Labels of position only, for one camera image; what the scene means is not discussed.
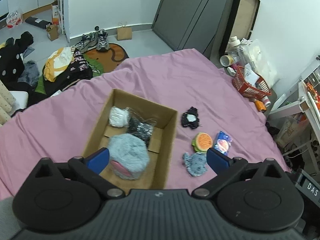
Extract blue denim elephant toy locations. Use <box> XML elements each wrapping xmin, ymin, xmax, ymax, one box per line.
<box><xmin>183</xmin><ymin>152</ymin><xmax>207</xmax><ymax>177</ymax></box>

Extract small cardboard box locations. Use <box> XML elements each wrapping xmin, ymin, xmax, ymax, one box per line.
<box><xmin>46</xmin><ymin>24</ymin><xmax>59</xmax><ymax>41</ymax></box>

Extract blue tissue pack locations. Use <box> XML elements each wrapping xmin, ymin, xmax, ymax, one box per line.
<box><xmin>213</xmin><ymin>131</ymin><xmax>232</xmax><ymax>155</ymax></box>

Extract white pink small bottle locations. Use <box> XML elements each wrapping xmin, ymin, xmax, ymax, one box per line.
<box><xmin>261</xmin><ymin>96</ymin><xmax>271</xmax><ymax>108</ymax></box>

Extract grey sneakers pair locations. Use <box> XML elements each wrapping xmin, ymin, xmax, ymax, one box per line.
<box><xmin>74</xmin><ymin>26</ymin><xmax>110</xmax><ymax>53</ymax></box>

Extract brown cardboard box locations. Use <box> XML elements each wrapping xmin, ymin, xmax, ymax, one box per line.
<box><xmin>82</xmin><ymin>89</ymin><xmax>178</xmax><ymax>193</ymax></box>

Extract white yellow paper cup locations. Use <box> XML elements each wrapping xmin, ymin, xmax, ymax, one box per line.
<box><xmin>220</xmin><ymin>54</ymin><xmax>238</xmax><ymax>67</ymax></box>

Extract white knitted item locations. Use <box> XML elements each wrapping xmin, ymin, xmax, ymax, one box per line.
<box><xmin>108</xmin><ymin>106</ymin><xmax>130</xmax><ymax>128</ymax></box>

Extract white paper in basket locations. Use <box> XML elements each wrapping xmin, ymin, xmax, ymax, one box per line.
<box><xmin>244</xmin><ymin>63</ymin><xmax>259</xmax><ymax>86</ymax></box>

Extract black item in plastic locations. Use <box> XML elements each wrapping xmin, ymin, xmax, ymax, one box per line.
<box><xmin>126</xmin><ymin>108</ymin><xmax>157</xmax><ymax>147</ymax></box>

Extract black felt plush toy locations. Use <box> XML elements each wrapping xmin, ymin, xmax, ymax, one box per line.
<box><xmin>181</xmin><ymin>107</ymin><xmax>200</xmax><ymax>129</ymax></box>

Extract yellow white clothes pile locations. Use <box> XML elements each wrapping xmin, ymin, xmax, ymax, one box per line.
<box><xmin>42</xmin><ymin>47</ymin><xmax>93</xmax><ymax>95</ymax></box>

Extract red plastic basket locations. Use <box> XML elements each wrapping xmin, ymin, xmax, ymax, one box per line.
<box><xmin>232</xmin><ymin>66</ymin><xmax>272</xmax><ymax>100</ymax></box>

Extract pink bed sheet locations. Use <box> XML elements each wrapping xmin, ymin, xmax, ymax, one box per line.
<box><xmin>0</xmin><ymin>48</ymin><xmax>292</xmax><ymax>201</ymax></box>

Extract grey wardrobe panels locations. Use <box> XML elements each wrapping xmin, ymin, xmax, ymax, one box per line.
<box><xmin>152</xmin><ymin>0</ymin><xmax>227</xmax><ymax>54</ymax></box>

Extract hamburger plush toy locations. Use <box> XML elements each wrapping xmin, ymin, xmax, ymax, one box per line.
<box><xmin>191</xmin><ymin>132</ymin><xmax>213</xmax><ymax>153</ymax></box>

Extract white red plastic bag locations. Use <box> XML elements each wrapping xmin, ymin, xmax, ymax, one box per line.
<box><xmin>6</xmin><ymin>9</ymin><xmax>23</xmax><ymax>29</ymax></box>

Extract white desk shelf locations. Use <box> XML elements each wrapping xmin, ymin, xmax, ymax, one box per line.
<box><xmin>269</xmin><ymin>67</ymin><xmax>319</xmax><ymax>176</ymax></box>

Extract orange tiger rug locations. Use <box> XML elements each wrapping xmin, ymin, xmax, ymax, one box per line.
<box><xmin>84</xmin><ymin>43</ymin><xmax>129</xmax><ymax>77</ymax></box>

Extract grey fluffy plush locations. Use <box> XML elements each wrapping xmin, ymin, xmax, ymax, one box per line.
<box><xmin>107</xmin><ymin>133</ymin><xmax>150</xmax><ymax>180</ymax></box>

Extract brown paper bag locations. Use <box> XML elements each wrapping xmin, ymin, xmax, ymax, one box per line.
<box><xmin>117</xmin><ymin>23</ymin><xmax>132</xmax><ymax>41</ymax></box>

